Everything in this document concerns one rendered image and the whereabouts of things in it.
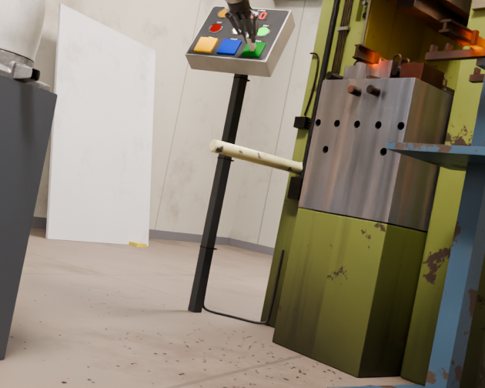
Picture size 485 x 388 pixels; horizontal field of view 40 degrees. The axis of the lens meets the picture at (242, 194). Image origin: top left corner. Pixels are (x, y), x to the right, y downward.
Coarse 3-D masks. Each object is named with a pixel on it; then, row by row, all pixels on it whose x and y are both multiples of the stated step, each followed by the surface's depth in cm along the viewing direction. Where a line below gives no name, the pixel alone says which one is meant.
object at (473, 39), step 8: (448, 24) 153; (456, 24) 154; (440, 32) 154; (448, 32) 153; (456, 32) 154; (464, 32) 157; (472, 32) 157; (456, 40) 158; (464, 40) 156; (472, 40) 157; (480, 40) 160
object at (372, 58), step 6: (360, 48) 212; (366, 48) 213; (354, 54) 212; (360, 54) 212; (366, 54) 214; (372, 54) 216; (378, 54) 215; (360, 60) 214; (366, 60) 214; (372, 60) 216; (378, 60) 216
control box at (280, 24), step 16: (208, 16) 260; (272, 16) 250; (288, 16) 248; (208, 32) 254; (224, 32) 251; (272, 32) 244; (288, 32) 250; (192, 48) 251; (240, 48) 243; (272, 48) 239; (192, 64) 253; (208, 64) 249; (224, 64) 246; (240, 64) 242; (256, 64) 239; (272, 64) 241
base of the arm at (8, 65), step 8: (0, 56) 136; (8, 56) 137; (16, 56) 138; (0, 64) 136; (8, 64) 137; (16, 64) 137; (24, 64) 140; (32, 64) 144; (0, 72) 134; (8, 72) 136; (16, 72) 137; (24, 72) 136; (32, 72) 139; (16, 80) 138; (24, 80) 138; (32, 80) 137; (40, 88) 144; (48, 88) 145
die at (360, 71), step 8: (360, 64) 222; (376, 64) 217; (384, 64) 215; (392, 64) 212; (344, 72) 227; (352, 72) 224; (360, 72) 222; (368, 72) 219; (376, 72) 216; (384, 72) 214; (448, 88) 234
